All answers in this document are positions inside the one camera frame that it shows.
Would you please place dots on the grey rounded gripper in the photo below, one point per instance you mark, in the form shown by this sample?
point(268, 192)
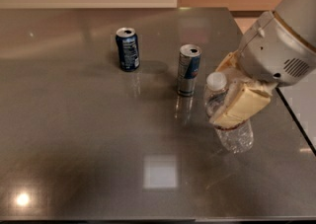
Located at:
point(275, 50)

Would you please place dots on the clear plastic water bottle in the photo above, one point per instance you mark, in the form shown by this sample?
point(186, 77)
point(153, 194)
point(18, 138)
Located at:
point(235, 134)

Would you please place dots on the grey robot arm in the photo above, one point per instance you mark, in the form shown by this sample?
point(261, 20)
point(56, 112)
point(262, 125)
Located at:
point(300, 15)

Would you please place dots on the silver blue energy drink can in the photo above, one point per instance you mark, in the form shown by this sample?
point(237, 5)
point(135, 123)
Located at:
point(189, 58)

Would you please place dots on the grey side table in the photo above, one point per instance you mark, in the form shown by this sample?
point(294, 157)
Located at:
point(301, 101)

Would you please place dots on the dark blue soda can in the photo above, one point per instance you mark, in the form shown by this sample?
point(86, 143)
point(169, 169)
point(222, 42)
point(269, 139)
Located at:
point(128, 52)

